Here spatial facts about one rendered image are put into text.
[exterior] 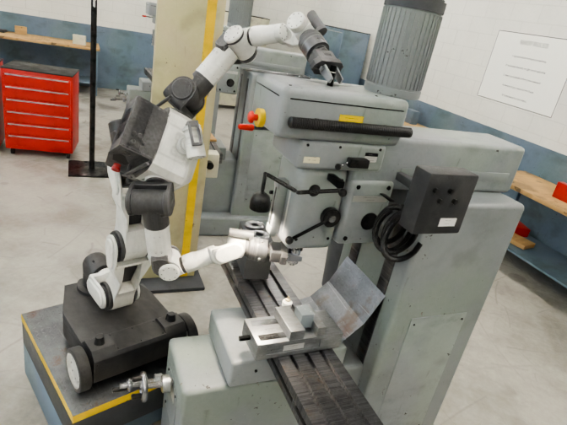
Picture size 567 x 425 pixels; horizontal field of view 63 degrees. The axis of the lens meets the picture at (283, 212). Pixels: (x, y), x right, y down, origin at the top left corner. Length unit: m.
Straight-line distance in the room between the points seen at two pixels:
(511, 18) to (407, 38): 5.29
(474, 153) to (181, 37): 2.00
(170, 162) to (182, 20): 1.64
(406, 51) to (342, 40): 7.20
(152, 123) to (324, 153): 0.61
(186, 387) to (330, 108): 1.14
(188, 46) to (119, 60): 7.36
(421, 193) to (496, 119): 5.26
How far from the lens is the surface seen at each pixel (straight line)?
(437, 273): 1.93
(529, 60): 6.56
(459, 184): 1.55
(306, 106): 1.44
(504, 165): 2.07
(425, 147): 1.77
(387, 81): 1.65
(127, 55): 10.52
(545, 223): 6.15
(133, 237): 2.12
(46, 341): 2.65
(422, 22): 1.65
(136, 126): 1.66
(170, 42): 3.18
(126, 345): 2.29
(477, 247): 2.00
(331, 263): 3.86
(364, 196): 1.68
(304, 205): 1.60
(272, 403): 2.05
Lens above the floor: 2.08
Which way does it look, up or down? 23 degrees down
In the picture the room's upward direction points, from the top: 11 degrees clockwise
